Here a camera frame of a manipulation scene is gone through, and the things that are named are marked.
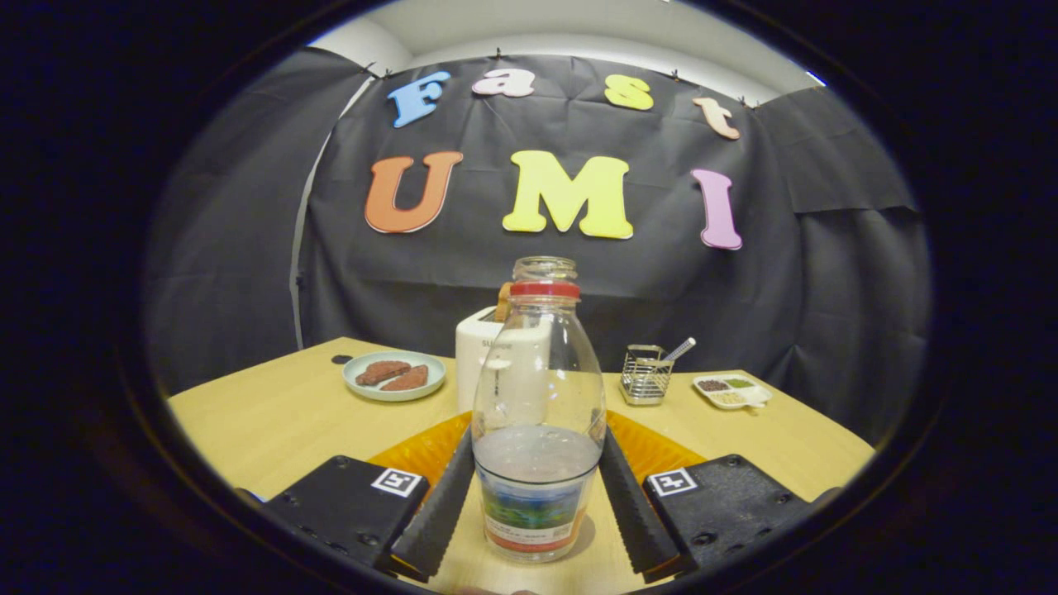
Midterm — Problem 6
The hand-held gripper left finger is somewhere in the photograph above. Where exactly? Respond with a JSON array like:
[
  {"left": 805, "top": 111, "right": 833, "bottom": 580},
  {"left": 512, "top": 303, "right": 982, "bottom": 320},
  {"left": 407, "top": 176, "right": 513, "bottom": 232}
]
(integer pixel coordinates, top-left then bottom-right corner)
[{"left": 266, "top": 413, "right": 476, "bottom": 579}]

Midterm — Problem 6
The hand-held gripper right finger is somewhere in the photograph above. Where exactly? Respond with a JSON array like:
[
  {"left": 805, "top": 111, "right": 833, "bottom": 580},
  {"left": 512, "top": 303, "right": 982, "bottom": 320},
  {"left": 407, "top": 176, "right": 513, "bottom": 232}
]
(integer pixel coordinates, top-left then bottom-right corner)
[{"left": 599, "top": 412, "right": 840, "bottom": 577}]

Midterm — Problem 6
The clear plastic juice bottle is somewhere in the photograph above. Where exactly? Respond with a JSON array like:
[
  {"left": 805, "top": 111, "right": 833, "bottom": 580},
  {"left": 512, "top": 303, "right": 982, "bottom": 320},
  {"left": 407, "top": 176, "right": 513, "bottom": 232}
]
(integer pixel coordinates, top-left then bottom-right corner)
[{"left": 471, "top": 256, "right": 607, "bottom": 564}]

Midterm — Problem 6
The brown bread slice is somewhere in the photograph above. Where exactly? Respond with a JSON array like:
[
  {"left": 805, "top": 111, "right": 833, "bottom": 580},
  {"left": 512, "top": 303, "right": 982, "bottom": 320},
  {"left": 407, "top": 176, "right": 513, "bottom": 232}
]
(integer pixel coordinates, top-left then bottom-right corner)
[
  {"left": 355, "top": 360, "right": 412, "bottom": 387},
  {"left": 379, "top": 364, "right": 430, "bottom": 392}
]

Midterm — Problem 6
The light green plate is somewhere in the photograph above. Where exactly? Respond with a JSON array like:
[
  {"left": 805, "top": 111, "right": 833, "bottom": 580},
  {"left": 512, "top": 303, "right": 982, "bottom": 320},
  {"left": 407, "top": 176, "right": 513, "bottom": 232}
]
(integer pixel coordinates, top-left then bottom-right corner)
[{"left": 342, "top": 351, "right": 447, "bottom": 402}]

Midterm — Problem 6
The white divided condiment dish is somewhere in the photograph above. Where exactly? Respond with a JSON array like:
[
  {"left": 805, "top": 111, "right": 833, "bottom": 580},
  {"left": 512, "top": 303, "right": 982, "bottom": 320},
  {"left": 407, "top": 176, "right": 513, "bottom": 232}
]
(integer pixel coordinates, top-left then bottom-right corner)
[{"left": 693, "top": 374, "right": 773, "bottom": 411}]

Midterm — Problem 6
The white toaster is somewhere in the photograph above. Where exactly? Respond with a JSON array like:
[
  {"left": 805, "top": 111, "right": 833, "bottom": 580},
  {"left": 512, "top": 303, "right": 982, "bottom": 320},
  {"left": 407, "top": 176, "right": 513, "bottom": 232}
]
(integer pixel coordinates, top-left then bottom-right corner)
[{"left": 455, "top": 306, "right": 553, "bottom": 414}]

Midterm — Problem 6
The wooden table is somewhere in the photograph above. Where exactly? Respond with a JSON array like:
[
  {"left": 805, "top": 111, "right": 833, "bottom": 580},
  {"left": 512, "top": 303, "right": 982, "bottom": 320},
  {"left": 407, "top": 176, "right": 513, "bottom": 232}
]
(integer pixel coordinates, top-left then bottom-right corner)
[{"left": 165, "top": 336, "right": 875, "bottom": 595}]

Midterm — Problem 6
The wire mesh utensil holder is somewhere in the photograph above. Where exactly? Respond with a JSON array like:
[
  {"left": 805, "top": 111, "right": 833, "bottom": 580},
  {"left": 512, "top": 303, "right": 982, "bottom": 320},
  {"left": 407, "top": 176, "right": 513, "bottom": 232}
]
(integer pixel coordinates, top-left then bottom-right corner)
[{"left": 620, "top": 345, "right": 674, "bottom": 406}]

